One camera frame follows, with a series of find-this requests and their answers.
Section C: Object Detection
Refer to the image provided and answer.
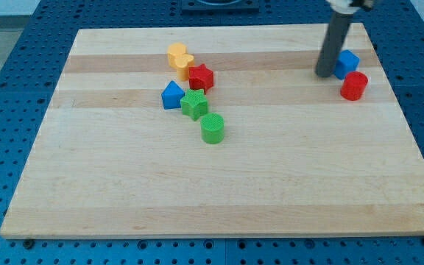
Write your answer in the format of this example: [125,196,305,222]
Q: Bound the wooden board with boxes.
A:
[0,23,424,239]

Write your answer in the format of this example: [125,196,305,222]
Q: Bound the red star block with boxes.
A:
[188,64,214,94]

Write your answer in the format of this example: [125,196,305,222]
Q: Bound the yellow heart block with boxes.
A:
[174,54,195,81]

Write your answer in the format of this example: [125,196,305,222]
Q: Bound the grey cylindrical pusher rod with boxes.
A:
[314,11,353,77]

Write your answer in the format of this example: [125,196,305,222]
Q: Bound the blue triangle block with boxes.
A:
[161,81,185,110]

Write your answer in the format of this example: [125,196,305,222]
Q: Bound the blue cube block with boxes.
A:
[333,50,360,80]

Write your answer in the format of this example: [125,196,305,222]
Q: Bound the green cylinder block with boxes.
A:
[200,113,225,144]

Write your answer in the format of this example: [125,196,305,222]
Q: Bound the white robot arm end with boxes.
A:
[326,0,378,15]

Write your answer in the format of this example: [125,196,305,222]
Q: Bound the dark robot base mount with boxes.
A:
[180,0,260,12]

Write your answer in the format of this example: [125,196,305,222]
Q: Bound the green star block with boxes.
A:
[180,89,208,121]

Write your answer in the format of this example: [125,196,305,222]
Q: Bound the red cylinder block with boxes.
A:
[340,71,369,101]

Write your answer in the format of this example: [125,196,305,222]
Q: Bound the yellow hexagon block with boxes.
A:
[167,42,187,68]

